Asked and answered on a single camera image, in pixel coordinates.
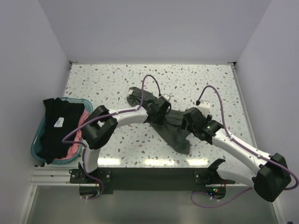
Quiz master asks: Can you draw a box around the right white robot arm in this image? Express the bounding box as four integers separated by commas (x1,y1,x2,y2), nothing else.
181,107,291,202

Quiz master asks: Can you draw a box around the dark grey t shirt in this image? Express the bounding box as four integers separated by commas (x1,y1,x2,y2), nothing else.
127,87,190,155

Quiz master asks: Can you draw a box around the black t shirt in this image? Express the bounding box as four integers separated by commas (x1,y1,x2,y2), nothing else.
37,98,85,164

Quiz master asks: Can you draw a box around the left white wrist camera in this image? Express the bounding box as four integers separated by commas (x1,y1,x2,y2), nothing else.
160,94,171,102

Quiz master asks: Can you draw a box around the pink t shirt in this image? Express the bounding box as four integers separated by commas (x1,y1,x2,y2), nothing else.
65,110,89,159

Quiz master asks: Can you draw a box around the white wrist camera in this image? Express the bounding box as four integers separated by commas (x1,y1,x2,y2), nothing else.
196,100,211,117
160,94,171,102

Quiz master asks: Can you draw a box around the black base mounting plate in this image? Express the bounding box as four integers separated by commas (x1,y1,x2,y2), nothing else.
69,167,228,199

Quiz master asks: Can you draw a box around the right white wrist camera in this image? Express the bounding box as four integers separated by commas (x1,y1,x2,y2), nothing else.
196,100,211,117

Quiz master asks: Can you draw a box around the aluminium rail frame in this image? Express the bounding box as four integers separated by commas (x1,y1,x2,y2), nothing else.
18,163,81,224

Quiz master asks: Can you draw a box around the teal plastic laundry basket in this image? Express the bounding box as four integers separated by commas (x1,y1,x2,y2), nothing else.
31,97,93,165

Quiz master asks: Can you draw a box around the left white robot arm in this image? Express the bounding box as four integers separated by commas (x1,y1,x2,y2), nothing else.
80,96,171,183

